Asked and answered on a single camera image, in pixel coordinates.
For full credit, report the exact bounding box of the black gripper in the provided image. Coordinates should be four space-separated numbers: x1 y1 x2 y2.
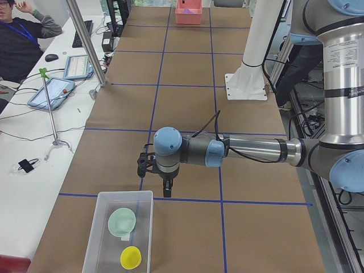
157 164 180 197

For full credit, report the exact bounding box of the pale green bowl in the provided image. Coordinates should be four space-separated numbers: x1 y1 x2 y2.
107 208 137 237

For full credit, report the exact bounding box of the yellow plastic cup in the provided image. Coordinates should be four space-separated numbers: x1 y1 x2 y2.
120 246 142 270

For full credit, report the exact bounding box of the purple cloth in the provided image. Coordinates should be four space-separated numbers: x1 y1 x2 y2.
182 8 196 14

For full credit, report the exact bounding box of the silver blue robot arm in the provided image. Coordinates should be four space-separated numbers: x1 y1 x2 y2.
138 1 363 197

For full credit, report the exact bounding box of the clear plastic storage box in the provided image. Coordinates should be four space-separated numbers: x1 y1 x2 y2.
82 191 154 272

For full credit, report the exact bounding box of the black power adapter box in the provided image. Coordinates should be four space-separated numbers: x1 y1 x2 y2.
101 31 114 52

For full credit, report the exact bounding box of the near blue teach pendant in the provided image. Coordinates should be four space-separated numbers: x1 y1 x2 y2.
27 77 76 110

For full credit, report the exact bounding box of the blue teach pendant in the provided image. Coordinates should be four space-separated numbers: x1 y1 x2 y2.
27 77 76 110
63 55 93 80

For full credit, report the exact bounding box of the far blue teach pendant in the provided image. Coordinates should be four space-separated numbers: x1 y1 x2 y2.
63 55 93 80

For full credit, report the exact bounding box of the black keyboard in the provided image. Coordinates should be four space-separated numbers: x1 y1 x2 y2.
72 20 94 48

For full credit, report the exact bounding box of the black computer mouse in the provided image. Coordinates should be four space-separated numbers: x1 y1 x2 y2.
44 53 59 62

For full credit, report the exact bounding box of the pink plastic bin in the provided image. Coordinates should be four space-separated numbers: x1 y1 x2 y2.
175 0 202 25

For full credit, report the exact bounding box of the seated person in black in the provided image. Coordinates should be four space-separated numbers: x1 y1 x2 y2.
0 0 63 86

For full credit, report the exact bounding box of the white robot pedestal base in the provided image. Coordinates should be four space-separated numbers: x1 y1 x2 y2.
225 0 284 101

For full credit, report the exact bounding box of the small black device with cable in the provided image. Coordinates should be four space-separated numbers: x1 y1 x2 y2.
18 158 39 173

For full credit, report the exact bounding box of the grabber stick with green handle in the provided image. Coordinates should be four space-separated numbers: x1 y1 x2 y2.
39 68 73 162

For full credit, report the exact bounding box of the aluminium frame post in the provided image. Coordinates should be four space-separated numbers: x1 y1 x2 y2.
66 0 106 87

